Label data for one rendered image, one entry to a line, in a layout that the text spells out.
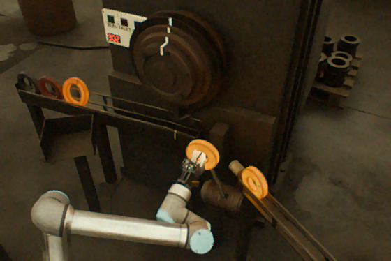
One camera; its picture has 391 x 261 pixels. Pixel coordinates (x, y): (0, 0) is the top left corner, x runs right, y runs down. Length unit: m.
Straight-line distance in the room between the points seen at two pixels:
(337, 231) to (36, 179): 2.08
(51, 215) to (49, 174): 1.53
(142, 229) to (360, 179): 1.91
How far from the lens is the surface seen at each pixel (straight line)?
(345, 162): 3.03
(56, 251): 1.58
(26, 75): 2.58
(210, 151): 1.65
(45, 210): 1.43
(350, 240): 2.60
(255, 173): 1.72
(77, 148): 2.15
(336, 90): 3.47
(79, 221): 1.40
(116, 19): 1.99
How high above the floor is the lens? 2.05
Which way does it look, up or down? 43 degrees down
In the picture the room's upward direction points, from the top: straight up
